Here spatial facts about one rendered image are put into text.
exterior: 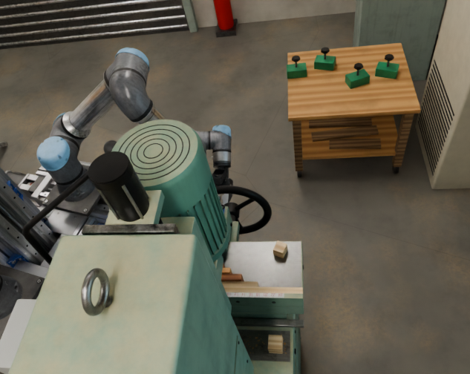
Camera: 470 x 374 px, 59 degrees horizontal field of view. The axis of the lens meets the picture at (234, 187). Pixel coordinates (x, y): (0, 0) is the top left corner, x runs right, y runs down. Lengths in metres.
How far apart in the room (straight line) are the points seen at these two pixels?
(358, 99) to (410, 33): 0.88
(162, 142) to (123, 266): 0.26
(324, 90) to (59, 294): 1.93
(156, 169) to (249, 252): 0.63
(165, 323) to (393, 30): 2.67
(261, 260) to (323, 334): 0.93
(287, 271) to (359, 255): 1.10
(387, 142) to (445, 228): 0.57
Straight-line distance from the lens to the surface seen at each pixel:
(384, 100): 2.29
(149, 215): 0.65
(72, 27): 4.42
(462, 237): 2.48
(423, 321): 2.21
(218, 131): 1.66
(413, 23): 3.01
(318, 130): 2.61
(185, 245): 0.60
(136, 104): 1.37
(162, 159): 0.74
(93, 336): 0.59
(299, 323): 1.28
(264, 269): 1.26
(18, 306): 0.72
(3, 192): 1.61
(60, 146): 1.63
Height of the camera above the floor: 2.02
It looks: 51 degrees down
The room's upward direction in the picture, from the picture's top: 14 degrees counter-clockwise
